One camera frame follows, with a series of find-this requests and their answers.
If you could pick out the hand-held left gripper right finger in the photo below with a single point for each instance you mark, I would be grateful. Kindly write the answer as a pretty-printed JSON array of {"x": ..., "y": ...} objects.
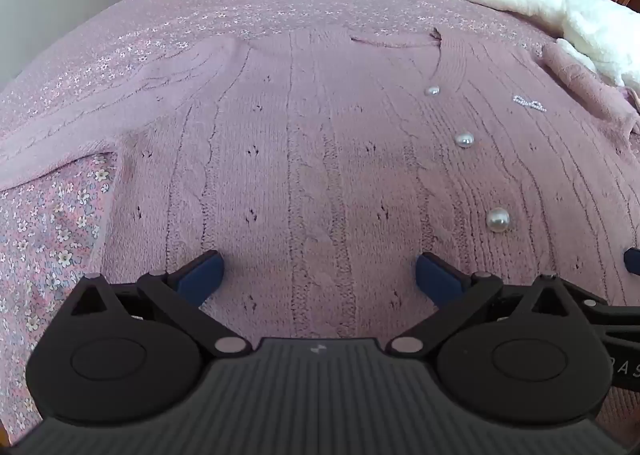
[{"x": 440, "y": 280}]

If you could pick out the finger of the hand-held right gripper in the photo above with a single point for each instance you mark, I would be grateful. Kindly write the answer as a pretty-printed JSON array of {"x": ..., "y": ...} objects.
[{"x": 633, "y": 261}]

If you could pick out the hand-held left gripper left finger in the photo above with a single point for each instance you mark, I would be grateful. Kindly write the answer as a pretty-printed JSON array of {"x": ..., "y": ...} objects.
[{"x": 200, "y": 277}]

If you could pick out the pink knitted cardigan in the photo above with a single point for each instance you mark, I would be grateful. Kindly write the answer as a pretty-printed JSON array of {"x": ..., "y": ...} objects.
[{"x": 325, "y": 160}]

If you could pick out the pink floral bed sheet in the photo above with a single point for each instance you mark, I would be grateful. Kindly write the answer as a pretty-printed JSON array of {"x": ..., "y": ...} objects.
[{"x": 50, "y": 235}]

